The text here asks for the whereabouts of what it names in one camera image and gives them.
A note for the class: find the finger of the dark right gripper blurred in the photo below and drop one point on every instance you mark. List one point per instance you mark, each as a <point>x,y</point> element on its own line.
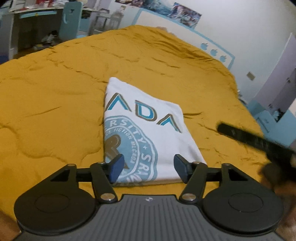
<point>243,136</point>

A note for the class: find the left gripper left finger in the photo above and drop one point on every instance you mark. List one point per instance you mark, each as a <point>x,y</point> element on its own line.
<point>115,167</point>

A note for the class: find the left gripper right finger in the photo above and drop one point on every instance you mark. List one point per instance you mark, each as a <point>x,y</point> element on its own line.
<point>183,168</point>

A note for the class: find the white printed t-shirt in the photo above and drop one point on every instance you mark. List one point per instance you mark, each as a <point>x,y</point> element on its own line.
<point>148,132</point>

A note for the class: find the blue lilac storage cabinet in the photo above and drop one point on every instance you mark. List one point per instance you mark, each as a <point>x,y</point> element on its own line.
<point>274,105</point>

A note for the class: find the mustard yellow bed cover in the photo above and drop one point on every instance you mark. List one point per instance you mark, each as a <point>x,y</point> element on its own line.
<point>52,103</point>

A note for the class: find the white blue headboard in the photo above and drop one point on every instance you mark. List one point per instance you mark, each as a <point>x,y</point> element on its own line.
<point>189,35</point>

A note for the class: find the light blue chair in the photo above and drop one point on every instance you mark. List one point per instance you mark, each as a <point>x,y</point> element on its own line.
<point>70,22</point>

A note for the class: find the blue white desk shelving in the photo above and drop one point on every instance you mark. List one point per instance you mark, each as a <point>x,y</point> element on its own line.
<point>23,25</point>

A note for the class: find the red item on desk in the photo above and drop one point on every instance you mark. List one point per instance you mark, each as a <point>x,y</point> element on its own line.
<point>44,3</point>

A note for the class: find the beige wall socket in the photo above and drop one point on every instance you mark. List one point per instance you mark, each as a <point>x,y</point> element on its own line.
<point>251,76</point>

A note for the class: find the wall posters strip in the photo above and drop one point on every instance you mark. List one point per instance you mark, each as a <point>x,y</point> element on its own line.
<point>171,9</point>

